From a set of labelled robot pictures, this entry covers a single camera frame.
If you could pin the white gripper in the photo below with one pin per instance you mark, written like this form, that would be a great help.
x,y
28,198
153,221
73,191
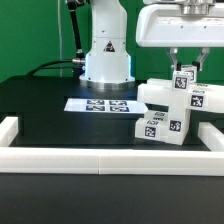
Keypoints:
x,y
164,25

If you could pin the white tagged cube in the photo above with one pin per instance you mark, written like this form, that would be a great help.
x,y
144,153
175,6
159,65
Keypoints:
x,y
181,80
192,70

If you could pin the white chair back frame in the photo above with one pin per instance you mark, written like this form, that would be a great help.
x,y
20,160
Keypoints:
x,y
201,97

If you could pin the white chair seat part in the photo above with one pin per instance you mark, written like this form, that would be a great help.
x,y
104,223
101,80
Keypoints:
x,y
178,125

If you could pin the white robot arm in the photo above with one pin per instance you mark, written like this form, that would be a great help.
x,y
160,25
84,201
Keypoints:
x,y
107,64

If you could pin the white tag sheet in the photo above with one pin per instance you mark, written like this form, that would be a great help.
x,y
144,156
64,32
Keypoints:
x,y
105,106

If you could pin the white U-shaped fence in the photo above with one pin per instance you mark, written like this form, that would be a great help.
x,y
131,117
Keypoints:
x,y
102,162

